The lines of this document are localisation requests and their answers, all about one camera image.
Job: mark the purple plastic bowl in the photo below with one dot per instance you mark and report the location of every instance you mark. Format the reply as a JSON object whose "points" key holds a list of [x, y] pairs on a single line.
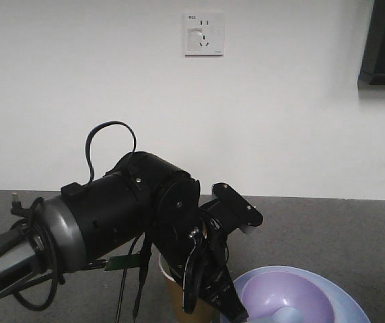
{"points": [[265, 293]]}

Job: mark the light blue plastic spoon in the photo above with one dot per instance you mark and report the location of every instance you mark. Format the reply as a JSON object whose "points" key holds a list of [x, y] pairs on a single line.
{"points": [[282, 315]]}

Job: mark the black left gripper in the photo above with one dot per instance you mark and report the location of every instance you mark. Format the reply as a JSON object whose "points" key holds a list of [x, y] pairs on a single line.
{"points": [[192, 238]]}

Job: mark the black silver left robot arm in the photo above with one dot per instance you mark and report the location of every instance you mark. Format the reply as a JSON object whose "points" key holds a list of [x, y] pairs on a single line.
{"points": [[143, 196]]}

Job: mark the light blue plastic plate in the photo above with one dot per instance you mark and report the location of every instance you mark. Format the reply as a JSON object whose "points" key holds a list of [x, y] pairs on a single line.
{"points": [[345, 307]]}

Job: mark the white wall power socket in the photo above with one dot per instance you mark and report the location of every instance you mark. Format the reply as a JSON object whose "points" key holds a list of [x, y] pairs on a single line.
{"points": [[204, 34]]}

